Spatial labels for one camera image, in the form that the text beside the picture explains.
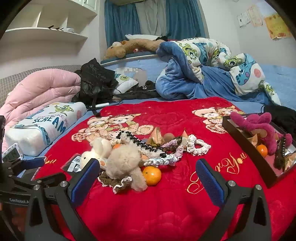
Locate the brown plush bear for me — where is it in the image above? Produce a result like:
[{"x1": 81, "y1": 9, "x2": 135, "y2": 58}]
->
[{"x1": 103, "y1": 38, "x2": 166, "y2": 60}]

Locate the brown lace scrunchie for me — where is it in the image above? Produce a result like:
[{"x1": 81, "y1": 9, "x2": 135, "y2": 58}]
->
[{"x1": 98, "y1": 171, "x2": 133, "y2": 194}]

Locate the blue cartoon print duvet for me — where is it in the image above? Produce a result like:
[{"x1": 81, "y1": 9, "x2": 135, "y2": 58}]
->
[{"x1": 155, "y1": 37, "x2": 281, "y2": 106}]

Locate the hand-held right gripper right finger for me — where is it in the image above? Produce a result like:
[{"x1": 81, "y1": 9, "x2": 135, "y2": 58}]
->
[{"x1": 195, "y1": 159, "x2": 273, "y2": 241}]

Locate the black tray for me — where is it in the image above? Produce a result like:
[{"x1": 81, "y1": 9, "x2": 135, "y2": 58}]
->
[{"x1": 222, "y1": 113, "x2": 296, "y2": 189}]

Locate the small cartoon print pillow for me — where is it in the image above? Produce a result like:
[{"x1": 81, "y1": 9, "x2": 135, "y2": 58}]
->
[{"x1": 113, "y1": 67, "x2": 139, "y2": 94}]

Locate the lilac lace scrunchie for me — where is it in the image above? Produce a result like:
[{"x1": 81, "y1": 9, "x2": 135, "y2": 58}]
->
[{"x1": 139, "y1": 145, "x2": 185, "y2": 161}]

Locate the pale wall certificate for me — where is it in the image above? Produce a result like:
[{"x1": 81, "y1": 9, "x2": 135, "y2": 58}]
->
[{"x1": 247, "y1": 5, "x2": 264, "y2": 27}]

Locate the bed headboard with white rim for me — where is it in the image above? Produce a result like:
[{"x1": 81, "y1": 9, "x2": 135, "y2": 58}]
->
[{"x1": 100, "y1": 52, "x2": 162, "y2": 81}]

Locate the magenta plush toy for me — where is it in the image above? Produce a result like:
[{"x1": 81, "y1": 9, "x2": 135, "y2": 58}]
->
[{"x1": 230, "y1": 112, "x2": 293, "y2": 155}]

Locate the gold paper ingot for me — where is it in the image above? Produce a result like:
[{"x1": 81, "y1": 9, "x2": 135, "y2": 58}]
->
[{"x1": 147, "y1": 127, "x2": 166, "y2": 144}]

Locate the pink quilt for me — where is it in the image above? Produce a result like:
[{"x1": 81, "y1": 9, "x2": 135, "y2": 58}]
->
[{"x1": 0, "y1": 68, "x2": 82, "y2": 144}]

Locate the white pink scrunchie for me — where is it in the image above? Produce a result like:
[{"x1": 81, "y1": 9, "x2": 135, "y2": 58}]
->
[{"x1": 186, "y1": 134, "x2": 211, "y2": 155}]

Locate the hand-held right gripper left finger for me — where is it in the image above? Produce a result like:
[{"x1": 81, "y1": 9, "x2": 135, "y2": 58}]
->
[{"x1": 24, "y1": 158, "x2": 101, "y2": 241}]

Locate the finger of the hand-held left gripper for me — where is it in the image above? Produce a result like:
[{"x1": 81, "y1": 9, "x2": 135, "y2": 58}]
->
[
  {"x1": 3, "y1": 157, "x2": 46, "y2": 176},
  {"x1": 14, "y1": 172, "x2": 68, "y2": 189}
]

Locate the white wall certificate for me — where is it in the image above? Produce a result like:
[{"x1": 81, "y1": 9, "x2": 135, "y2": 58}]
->
[{"x1": 237, "y1": 10, "x2": 251, "y2": 28}]

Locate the red printed blanket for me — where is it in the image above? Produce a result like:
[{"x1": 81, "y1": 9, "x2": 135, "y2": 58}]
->
[{"x1": 35, "y1": 96, "x2": 296, "y2": 241}]

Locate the brown bead bracelet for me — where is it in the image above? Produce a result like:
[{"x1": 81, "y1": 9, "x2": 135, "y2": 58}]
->
[{"x1": 159, "y1": 136, "x2": 183, "y2": 152}]

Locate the large yellow wall certificate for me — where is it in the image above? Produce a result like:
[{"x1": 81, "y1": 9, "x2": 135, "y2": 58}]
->
[{"x1": 264, "y1": 11, "x2": 293, "y2": 40}]

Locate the grey curtain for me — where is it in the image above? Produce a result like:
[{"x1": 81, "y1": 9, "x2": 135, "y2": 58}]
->
[{"x1": 135, "y1": 0, "x2": 168, "y2": 39}]

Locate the white digital timer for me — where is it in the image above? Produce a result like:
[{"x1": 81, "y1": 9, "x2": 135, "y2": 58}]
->
[{"x1": 2, "y1": 143, "x2": 24, "y2": 163}]

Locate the white printed pillow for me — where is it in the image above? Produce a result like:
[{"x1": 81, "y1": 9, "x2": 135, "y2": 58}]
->
[{"x1": 5, "y1": 101, "x2": 88, "y2": 157}]

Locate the cream plush toy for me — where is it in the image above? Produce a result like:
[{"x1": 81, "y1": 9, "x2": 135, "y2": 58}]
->
[{"x1": 80, "y1": 137, "x2": 148, "y2": 192}]

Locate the blue bed sheet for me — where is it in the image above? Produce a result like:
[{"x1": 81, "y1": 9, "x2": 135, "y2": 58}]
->
[{"x1": 23, "y1": 64, "x2": 296, "y2": 160}]

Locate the black packet white label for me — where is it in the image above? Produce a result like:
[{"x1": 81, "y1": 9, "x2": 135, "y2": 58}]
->
[{"x1": 61, "y1": 154, "x2": 83, "y2": 173}]

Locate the blue curtain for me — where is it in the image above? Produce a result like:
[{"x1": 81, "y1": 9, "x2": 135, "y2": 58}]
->
[
  {"x1": 104, "y1": 0, "x2": 141, "y2": 48},
  {"x1": 165, "y1": 0, "x2": 206, "y2": 41}
]

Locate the large orange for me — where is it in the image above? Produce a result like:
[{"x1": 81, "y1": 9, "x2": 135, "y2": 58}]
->
[{"x1": 142, "y1": 166, "x2": 162, "y2": 186}]

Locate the black garment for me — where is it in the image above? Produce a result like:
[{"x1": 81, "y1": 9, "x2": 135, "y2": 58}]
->
[
  {"x1": 113, "y1": 80, "x2": 162, "y2": 103},
  {"x1": 263, "y1": 105, "x2": 296, "y2": 135}
]

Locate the white wall shelf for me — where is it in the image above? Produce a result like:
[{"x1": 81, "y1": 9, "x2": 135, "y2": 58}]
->
[{"x1": 5, "y1": 0, "x2": 97, "y2": 43}]

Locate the black plastic bag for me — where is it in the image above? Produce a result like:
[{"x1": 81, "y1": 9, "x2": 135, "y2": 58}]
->
[{"x1": 72, "y1": 58, "x2": 119, "y2": 105}]

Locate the blue white scrunchie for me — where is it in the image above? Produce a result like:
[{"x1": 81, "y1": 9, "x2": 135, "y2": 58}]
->
[{"x1": 143, "y1": 153, "x2": 178, "y2": 167}]

